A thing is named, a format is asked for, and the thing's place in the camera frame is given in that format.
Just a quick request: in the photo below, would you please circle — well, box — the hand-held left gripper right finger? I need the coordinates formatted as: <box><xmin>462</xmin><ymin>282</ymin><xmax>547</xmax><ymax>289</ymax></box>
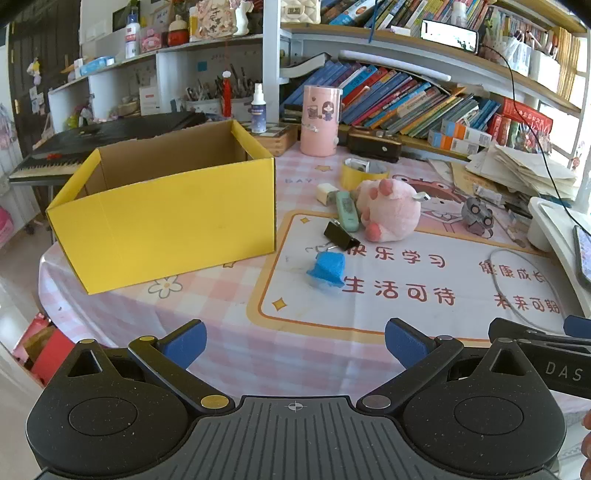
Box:
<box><xmin>355</xmin><ymin>318</ymin><xmax>550</xmax><ymax>414</ymax></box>

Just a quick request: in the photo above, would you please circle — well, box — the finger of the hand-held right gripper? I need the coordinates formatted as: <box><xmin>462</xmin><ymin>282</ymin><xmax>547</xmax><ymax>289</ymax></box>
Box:
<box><xmin>488</xmin><ymin>318</ymin><xmax>591</xmax><ymax>356</ymax></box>
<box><xmin>563</xmin><ymin>315</ymin><xmax>591</xmax><ymax>342</ymax></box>

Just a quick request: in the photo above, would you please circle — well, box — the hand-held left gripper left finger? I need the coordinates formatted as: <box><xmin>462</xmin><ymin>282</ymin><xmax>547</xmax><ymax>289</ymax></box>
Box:
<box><xmin>55</xmin><ymin>320</ymin><xmax>236</xmax><ymax>414</ymax></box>

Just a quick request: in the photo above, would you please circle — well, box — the yellow cardboard box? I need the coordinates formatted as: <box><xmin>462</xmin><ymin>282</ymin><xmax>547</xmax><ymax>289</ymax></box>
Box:
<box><xmin>45</xmin><ymin>119</ymin><xmax>278</xmax><ymax>296</ymax></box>

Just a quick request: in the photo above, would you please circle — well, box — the pink plush pig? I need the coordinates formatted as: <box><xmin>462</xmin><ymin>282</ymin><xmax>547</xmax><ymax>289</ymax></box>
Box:
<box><xmin>358</xmin><ymin>178</ymin><xmax>431</xmax><ymax>243</ymax></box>

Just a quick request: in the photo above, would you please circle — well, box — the yellow tape roll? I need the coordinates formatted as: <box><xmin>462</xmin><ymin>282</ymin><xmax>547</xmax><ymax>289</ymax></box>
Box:
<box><xmin>341</xmin><ymin>158</ymin><xmax>390</xmax><ymax>190</ymax></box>

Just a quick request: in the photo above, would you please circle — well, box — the person's right hand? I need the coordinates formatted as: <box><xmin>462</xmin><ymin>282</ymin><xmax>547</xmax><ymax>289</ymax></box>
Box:
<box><xmin>581</xmin><ymin>408</ymin><xmax>591</xmax><ymax>467</ymax></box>

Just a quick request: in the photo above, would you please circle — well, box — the printed desk mat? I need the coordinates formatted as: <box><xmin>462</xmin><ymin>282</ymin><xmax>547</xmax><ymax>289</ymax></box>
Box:
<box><xmin>246</xmin><ymin>210</ymin><xmax>578</xmax><ymax>342</ymax></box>

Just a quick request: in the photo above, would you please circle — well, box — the dark phone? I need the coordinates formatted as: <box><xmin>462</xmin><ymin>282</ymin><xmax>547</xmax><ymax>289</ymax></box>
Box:
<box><xmin>573</xmin><ymin>225</ymin><xmax>591</xmax><ymax>287</ymax></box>

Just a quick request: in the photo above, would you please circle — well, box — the blue foam toy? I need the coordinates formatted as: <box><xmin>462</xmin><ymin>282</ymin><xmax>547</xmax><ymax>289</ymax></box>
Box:
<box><xmin>307</xmin><ymin>251</ymin><xmax>347</xmax><ymax>289</ymax></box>

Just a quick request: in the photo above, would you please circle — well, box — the white plastic tray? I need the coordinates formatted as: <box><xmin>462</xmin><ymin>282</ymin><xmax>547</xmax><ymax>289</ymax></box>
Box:
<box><xmin>526</xmin><ymin>196</ymin><xmax>591</xmax><ymax>296</ymax></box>

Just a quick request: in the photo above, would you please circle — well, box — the grey mouse toy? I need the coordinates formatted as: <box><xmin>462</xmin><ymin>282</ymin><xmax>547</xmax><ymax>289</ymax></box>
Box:
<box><xmin>461</xmin><ymin>196</ymin><xmax>495</xmax><ymax>236</ymax></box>

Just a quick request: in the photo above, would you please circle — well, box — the black binder clip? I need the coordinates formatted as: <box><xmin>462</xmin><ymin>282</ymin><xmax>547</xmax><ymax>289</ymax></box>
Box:
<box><xmin>323</xmin><ymin>220</ymin><xmax>362</xmax><ymax>252</ymax></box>

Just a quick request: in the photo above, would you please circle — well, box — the stack of papers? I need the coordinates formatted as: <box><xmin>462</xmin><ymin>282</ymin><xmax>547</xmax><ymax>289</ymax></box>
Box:
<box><xmin>427</xmin><ymin>143</ymin><xmax>580</xmax><ymax>204</ymax></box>

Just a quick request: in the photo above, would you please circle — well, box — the black wooden box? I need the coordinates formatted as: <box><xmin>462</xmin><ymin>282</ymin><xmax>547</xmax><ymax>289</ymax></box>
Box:
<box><xmin>347</xmin><ymin>127</ymin><xmax>402</xmax><ymax>163</ymax></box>

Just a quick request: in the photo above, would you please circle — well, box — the red book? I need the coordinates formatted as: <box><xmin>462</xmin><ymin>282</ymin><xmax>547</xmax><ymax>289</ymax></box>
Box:
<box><xmin>501</xmin><ymin>98</ymin><xmax>554</xmax><ymax>153</ymax></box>

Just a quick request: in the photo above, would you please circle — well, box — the pink bag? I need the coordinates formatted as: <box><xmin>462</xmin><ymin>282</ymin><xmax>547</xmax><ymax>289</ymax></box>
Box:
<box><xmin>0</xmin><ymin>205</ymin><xmax>14</xmax><ymax>247</ymax></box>

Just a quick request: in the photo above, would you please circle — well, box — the wooden chessboard box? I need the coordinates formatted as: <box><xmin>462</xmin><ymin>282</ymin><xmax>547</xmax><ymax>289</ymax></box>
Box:
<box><xmin>247</xmin><ymin>122</ymin><xmax>298</xmax><ymax>158</ymax></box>

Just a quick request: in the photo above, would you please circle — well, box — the black electronic keyboard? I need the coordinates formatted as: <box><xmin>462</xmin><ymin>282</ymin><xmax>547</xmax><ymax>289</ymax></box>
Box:
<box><xmin>8</xmin><ymin>111</ymin><xmax>208</xmax><ymax>185</ymax></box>

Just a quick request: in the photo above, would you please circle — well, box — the pink cylindrical container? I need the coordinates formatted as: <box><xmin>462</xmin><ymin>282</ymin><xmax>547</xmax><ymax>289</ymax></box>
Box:
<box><xmin>300</xmin><ymin>85</ymin><xmax>342</xmax><ymax>158</ymax></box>

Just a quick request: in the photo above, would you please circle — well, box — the white spray bottle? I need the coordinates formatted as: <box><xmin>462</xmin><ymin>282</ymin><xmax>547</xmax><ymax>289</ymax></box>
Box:
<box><xmin>250</xmin><ymin>83</ymin><xmax>269</xmax><ymax>134</ymax></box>

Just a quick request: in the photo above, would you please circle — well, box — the row of leaning books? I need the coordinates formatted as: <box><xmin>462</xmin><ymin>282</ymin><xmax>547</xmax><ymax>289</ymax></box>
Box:
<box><xmin>281</xmin><ymin>60</ymin><xmax>504</xmax><ymax>139</ymax></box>

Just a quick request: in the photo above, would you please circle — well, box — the pen holder with brushes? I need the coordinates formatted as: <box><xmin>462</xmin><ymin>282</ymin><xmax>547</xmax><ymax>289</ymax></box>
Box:
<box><xmin>185</xmin><ymin>76</ymin><xmax>252</xmax><ymax>116</ymax></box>

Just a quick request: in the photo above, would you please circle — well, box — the white box red label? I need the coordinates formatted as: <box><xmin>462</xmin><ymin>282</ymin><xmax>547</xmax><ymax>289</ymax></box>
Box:
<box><xmin>140</xmin><ymin>85</ymin><xmax>160</xmax><ymax>116</ymax></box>

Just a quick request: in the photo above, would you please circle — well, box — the blue tissue pack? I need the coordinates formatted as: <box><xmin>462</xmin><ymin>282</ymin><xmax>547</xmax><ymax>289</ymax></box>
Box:
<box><xmin>76</xmin><ymin>55</ymin><xmax>115</xmax><ymax>77</ymax></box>

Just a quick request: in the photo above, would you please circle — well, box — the white bookshelf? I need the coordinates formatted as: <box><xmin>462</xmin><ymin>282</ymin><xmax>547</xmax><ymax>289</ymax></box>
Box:
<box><xmin>46</xmin><ymin>0</ymin><xmax>591</xmax><ymax>162</ymax></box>

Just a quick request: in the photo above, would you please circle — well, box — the phone with lit screen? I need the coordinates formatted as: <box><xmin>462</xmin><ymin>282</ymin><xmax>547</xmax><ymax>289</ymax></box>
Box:
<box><xmin>421</xmin><ymin>19</ymin><xmax>478</xmax><ymax>52</ymax></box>

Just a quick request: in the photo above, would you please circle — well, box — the white bottle blue cap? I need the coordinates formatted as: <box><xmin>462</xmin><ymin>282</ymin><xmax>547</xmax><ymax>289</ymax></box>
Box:
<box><xmin>124</xmin><ymin>11</ymin><xmax>141</xmax><ymax>59</ymax></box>

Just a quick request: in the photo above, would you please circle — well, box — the dark door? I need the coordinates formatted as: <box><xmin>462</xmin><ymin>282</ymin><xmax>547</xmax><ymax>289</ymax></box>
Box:
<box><xmin>7</xmin><ymin>21</ymin><xmax>81</xmax><ymax>153</ymax></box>

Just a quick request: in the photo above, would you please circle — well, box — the floral paper box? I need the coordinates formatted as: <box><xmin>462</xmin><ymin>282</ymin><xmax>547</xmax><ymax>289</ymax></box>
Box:
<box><xmin>189</xmin><ymin>0</ymin><xmax>252</xmax><ymax>42</ymax></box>

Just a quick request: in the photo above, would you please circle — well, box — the row of shelved books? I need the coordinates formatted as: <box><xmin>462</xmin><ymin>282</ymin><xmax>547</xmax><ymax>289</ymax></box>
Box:
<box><xmin>321</xmin><ymin>0</ymin><xmax>583</xmax><ymax>100</ymax></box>

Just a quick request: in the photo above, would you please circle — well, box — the white quilted purse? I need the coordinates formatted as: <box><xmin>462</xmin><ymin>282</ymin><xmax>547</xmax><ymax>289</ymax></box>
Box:
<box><xmin>281</xmin><ymin>0</ymin><xmax>321</xmax><ymax>25</ymax></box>

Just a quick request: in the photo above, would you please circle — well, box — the grey wire loop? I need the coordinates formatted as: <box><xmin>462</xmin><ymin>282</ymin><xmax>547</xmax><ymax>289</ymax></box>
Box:
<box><xmin>489</xmin><ymin>249</ymin><xmax>566</xmax><ymax>330</ymax></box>

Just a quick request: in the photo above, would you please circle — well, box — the black cable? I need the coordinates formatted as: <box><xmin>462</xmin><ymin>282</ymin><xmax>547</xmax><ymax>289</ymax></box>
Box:
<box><xmin>478</xmin><ymin>39</ymin><xmax>591</xmax><ymax>278</ymax></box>

